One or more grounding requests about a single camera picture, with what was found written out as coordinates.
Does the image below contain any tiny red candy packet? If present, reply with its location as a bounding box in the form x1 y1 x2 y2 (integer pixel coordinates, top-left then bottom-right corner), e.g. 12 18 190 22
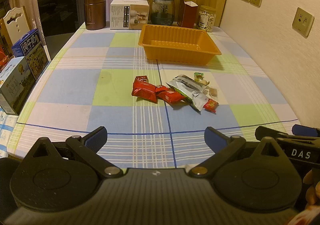
203 99 219 113

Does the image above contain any clear brown candy packet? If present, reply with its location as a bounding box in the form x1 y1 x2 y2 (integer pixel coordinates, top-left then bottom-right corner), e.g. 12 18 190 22
203 86 219 101

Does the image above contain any silver green snack bag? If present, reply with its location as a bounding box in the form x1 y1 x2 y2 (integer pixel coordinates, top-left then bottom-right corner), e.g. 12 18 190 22
167 80 209 111

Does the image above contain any yellow candy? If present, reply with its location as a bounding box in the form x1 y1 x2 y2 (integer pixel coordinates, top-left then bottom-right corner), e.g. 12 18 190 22
198 79 210 86

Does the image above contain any green candy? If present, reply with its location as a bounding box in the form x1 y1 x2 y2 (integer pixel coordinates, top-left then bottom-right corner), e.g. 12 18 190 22
194 72 204 81

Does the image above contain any clear dark seaweed packet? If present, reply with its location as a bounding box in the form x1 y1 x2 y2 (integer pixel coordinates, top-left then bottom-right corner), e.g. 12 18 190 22
173 74 206 92

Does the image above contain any large red snack packet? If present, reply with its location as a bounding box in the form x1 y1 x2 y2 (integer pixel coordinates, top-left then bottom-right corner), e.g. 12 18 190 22
131 75 157 103

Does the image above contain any small red candy packet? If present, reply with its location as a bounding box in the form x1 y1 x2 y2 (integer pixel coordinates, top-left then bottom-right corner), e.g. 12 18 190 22
155 85 169 94

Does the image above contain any person's right hand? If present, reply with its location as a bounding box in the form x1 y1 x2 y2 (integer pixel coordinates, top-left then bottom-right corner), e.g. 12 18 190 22
303 170 320 208

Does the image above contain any light blue carton box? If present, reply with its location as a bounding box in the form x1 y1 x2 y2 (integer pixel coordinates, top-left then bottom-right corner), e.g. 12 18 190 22
0 57 35 116

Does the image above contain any orange plastic tray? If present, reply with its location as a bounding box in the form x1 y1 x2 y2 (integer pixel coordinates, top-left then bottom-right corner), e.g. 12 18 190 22
138 25 222 65

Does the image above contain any blue milk carton box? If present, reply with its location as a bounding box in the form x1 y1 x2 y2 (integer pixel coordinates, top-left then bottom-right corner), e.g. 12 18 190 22
11 28 49 80

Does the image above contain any red gift bag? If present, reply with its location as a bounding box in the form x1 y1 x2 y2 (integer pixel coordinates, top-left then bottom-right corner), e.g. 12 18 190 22
0 46 11 71

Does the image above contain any clear jar of nuts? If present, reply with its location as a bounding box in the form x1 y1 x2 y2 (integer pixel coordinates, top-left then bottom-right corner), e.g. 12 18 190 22
196 5 216 32

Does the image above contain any white product box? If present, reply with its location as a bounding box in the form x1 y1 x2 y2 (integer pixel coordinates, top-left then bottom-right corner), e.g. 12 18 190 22
110 0 150 30

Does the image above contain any dark red open carton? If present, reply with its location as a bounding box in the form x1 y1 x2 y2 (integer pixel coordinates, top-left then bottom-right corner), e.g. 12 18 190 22
177 0 198 28

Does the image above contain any white wooden chair back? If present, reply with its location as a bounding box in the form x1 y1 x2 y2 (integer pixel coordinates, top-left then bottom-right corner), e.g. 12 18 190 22
1 6 31 47

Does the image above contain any brown metal thermos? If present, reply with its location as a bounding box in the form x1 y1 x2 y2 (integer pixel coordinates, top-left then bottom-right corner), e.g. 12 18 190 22
84 0 106 31

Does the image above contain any dark glass jar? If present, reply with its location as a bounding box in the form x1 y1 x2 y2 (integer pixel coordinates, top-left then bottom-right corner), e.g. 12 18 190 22
151 0 175 26

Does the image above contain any wall data socket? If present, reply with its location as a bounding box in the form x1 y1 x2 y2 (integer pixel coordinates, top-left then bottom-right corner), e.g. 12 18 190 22
292 7 315 38

